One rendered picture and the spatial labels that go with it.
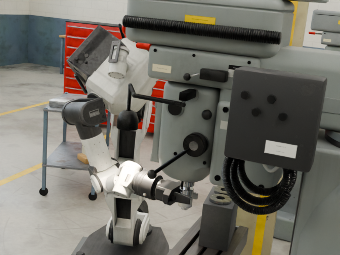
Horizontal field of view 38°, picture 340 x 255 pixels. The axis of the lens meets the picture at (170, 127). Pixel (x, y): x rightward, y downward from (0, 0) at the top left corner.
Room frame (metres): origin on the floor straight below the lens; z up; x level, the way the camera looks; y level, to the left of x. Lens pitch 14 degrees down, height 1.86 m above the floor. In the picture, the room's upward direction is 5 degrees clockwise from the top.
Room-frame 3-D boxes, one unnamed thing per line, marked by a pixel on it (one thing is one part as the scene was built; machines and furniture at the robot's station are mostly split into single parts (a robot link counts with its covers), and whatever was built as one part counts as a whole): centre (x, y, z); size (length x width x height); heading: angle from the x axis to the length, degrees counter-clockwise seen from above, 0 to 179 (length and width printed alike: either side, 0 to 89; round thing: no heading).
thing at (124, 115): (1.60, 0.14, 1.47); 0.07 x 0.07 x 0.06
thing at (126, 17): (1.38, -0.05, 1.79); 0.45 x 0.04 x 0.04; 69
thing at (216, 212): (1.93, -0.24, 1.00); 0.22 x 0.12 x 0.20; 166
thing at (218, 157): (1.46, -0.25, 1.47); 0.24 x 0.19 x 0.26; 159
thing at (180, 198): (1.50, -0.06, 1.24); 0.06 x 0.02 x 0.03; 62
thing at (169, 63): (1.51, -0.11, 1.68); 0.34 x 0.24 x 0.10; 69
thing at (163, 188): (1.57, 0.01, 1.24); 0.13 x 0.12 x 0.10; 152
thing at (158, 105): (1.57, 0.03, 1.45); 0.04 x 0.04 x 0.21; 69
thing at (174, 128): (1.53, -0.08, 1.47); 0.21 x 0.19 x 0.32; 159
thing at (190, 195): (1.53, -0.07, 1.23); 0.05 x 0.05 x 0.05
